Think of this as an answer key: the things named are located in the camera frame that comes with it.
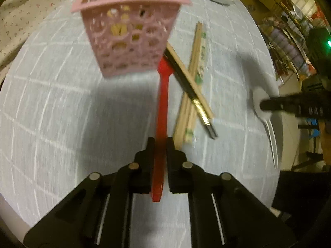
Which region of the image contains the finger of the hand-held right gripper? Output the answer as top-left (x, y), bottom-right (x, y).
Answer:
top-left (260, 93), bottom-right (311, 115)

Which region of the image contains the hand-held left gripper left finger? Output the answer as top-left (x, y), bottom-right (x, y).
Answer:
top-left (23, 137), bottom-right (156, 248)

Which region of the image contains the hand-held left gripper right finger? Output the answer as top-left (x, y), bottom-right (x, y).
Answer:
top-left (165, 137), bottom-right (298, 248)

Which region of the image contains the white plastic fork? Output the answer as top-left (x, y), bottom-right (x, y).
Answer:
top-left (252, 88), bottom-right (279, 168)

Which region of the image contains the black chopstick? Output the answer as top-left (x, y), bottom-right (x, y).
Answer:
top-left (163, 50), bottom-right (215, 138)
top-left (168, 49), bottom-right (218, 137)

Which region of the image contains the red plastic spoon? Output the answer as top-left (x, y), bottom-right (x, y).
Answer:
top-left (151, 57), bottom-right (174, 202)

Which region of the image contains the pile of bamboo chopsticks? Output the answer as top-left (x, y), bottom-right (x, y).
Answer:
top-left (92, 0), bottom-right (215, 143)

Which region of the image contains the pink perforated utensil holder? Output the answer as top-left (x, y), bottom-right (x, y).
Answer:
top-left (71, 0), bottom-right (193, 78)

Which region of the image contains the blue plastic stool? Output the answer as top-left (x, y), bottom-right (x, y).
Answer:
top-left (305, 118), bottom-right (321, 138)

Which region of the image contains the napa cabbage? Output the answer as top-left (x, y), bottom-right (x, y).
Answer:
top-left (287, 0), bottom-right (318, 18)

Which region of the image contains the floral beige tablecloth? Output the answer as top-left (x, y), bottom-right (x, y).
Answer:
top-left (0, 0), bottom-right (88, 69)

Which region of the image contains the black wire rack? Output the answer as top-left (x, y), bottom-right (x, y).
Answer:
top-left (259, 0), bottom-right (321, 79)

